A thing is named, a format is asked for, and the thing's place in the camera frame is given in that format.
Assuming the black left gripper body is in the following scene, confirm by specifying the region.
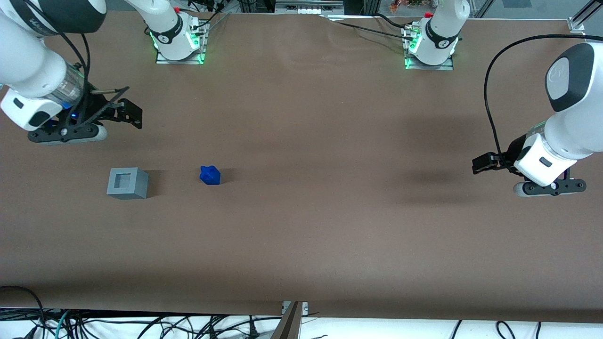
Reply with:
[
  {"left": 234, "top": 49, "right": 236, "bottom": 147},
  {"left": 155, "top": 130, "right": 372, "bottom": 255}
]
[{"left": 495, "top": 134, "right": 527, "bottom": 176}]

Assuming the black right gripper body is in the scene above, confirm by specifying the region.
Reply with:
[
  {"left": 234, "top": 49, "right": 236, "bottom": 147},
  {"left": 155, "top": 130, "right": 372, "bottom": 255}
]
[{"left": 66, "top": 85, "right": 121, "bottom": 129}]

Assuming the blue plastic part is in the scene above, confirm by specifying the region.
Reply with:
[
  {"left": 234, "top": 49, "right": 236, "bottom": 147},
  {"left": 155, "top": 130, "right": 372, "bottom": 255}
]
[{"left": 200, "top": 165, "right": 221, "bottom": 186}]

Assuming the gray square base block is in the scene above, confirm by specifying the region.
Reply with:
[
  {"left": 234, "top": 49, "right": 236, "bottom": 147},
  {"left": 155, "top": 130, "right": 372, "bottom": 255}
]
[{"left": 106, "top": 167, "right": 150, "bottom": 200}]

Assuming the aluminium corner profile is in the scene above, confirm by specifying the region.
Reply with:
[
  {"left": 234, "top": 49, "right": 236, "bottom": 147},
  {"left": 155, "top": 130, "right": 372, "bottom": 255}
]
[{"left": 567, "top": 0, "right": 603, "bottom": 34}]

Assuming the brown table mat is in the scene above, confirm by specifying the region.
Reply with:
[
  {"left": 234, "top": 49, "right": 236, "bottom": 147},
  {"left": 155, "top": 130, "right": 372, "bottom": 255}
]
[{"left": 0, "top": 9, "right": 603, "bottom": 323}]

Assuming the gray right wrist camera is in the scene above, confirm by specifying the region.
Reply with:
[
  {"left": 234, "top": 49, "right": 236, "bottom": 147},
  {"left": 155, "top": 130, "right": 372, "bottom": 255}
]
[{"left": 27, "top": 123, "right": 108, "bottom": 145}]

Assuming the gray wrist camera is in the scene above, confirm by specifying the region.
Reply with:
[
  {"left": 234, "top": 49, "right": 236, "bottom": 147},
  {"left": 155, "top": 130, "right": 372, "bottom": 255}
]
[
  {"left": 513, "top": 178, "right": 587, "bottom": 198},
  {"left": 27, "top": 123, "right": 108, "bottom": 145}
]

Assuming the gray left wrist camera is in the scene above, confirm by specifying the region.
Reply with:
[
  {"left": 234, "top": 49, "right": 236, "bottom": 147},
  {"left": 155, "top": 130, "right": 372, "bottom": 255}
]
[{"left": 513, "top": 178, "right": 587, "bottom": 198}]

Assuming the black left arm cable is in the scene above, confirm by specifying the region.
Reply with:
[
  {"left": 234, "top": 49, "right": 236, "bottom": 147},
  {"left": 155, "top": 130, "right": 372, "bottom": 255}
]
[{"left": 484, "top": 33, "right": 603, "bottom": 166}]

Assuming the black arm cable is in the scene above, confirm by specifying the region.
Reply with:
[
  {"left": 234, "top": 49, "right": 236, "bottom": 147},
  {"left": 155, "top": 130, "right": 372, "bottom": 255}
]
[
  {"left": 59, "top": 28, "right": 93, "bottom": 97},
  {"left": 484, "top": 33, "right": 603, "bottom": 166}
]

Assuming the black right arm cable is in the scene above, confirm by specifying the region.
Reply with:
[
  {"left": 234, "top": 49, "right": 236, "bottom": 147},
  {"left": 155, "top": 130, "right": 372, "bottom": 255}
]
[{"left": 59, "top": 28, "right": 93, "bottom": 97}]

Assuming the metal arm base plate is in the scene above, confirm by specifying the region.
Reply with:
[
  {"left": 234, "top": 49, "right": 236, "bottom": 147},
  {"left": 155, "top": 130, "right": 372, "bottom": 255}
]
[
  {"left": 155, "top": 20, "right": 208, "bottom": 65},
  {"left": 403, "top": 24, "right": 456, "bottom": 71}
]

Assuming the black cable on mat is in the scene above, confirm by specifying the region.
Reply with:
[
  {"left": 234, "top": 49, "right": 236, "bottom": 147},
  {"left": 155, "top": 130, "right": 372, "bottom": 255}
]
[{"left": 325, "top": 13, "right": 417, "bottom": 42}]

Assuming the black looped floor cable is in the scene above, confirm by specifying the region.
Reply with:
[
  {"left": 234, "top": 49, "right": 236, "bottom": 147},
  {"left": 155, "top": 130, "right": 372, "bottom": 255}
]
[{"left": 0, "top": 285, "right": 46, "bottom": 339}]

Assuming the teal floor cable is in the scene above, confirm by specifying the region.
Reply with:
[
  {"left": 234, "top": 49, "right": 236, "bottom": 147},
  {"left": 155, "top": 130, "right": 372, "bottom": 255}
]
[{"left": 53, "top": 309, "right": 72, "bottom": 339}]

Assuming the aluminium profile post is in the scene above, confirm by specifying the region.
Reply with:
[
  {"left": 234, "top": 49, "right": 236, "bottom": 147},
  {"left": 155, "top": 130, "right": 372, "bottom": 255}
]
[{"left": 270, "top": 301, "right": 303, "bottom": 339}]

